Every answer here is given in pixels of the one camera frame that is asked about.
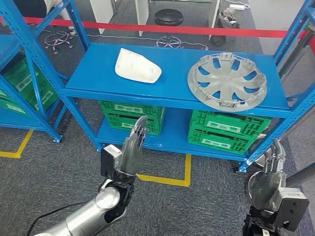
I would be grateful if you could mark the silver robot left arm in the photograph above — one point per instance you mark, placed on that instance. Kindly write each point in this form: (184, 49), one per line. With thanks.
(98, 211)

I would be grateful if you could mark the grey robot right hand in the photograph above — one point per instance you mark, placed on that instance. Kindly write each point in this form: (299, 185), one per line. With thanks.
(265, 189)

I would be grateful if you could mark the green plastic crate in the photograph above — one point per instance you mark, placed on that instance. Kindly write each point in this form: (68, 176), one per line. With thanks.
(16, 78)
(10, 104)
(133, 114)
(226, 130)

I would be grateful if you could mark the person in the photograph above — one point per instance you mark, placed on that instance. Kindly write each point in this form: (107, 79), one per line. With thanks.
(60, 6)

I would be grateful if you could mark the white power strip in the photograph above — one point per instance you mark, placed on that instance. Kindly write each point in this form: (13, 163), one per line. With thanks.
(237, 6)

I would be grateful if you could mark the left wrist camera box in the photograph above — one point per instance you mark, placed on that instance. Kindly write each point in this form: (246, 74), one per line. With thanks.
(109, 161)

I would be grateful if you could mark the red barrier tape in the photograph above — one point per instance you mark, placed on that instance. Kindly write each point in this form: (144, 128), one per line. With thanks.
(172, 30)

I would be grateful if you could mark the silver wheel hubcap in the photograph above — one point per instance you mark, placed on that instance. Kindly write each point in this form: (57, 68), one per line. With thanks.
(226, 83)

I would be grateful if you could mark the black backpack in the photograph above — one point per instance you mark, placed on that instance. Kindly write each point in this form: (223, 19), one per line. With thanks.
(221, 29)

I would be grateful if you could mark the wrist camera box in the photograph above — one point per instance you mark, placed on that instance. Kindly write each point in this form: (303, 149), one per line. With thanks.
(109, 161)
(292, 208)

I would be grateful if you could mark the white mirror cover part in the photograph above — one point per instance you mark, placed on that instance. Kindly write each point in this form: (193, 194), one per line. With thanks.
(135, 66)

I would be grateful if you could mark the blue metal shelf rack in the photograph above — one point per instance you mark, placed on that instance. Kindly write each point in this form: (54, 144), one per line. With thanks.
(14, 119)
(172, 65)

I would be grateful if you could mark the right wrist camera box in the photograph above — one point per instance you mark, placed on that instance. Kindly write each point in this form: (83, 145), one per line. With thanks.
(292, 208)

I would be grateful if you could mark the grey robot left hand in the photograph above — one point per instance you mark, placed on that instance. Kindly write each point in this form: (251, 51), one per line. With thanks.
(130, 156)

